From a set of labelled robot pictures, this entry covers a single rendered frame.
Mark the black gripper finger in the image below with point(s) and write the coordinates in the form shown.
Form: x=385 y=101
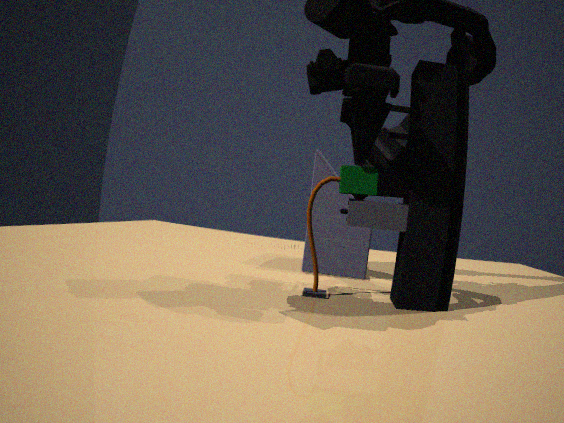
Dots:
x=369 y=117
x=348 y=119

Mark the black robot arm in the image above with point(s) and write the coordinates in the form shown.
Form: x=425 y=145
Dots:
x=356 y=20

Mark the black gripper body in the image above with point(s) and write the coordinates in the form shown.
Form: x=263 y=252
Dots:
x=371 y=75

